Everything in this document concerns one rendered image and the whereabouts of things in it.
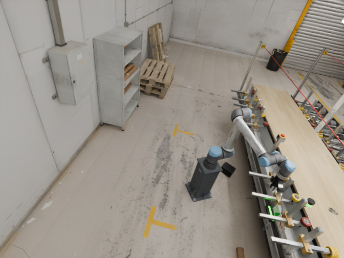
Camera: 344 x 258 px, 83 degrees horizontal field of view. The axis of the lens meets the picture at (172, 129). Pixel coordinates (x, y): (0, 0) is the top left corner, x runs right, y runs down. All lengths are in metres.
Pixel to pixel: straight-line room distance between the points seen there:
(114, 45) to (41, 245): 2.53
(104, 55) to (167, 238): 2.58
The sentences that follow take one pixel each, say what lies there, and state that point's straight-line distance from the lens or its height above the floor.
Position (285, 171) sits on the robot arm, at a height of 1.28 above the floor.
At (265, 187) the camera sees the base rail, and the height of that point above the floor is 0.70.
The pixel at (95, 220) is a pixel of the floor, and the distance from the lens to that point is 2.75.
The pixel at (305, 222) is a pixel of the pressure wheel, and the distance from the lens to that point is 2.28.
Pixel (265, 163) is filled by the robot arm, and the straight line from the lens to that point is 1.88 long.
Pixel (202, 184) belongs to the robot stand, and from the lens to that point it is 2.70.
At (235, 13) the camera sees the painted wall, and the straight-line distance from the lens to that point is 9.09.
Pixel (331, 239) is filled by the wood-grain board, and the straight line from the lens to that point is 2.36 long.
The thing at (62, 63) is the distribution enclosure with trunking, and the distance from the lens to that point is 2.35.
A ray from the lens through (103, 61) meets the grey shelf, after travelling 3.19.
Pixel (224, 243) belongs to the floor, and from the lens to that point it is 2.83.
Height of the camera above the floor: 2.46
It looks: 39 degrees down
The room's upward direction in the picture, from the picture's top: 12 degrees clockwise
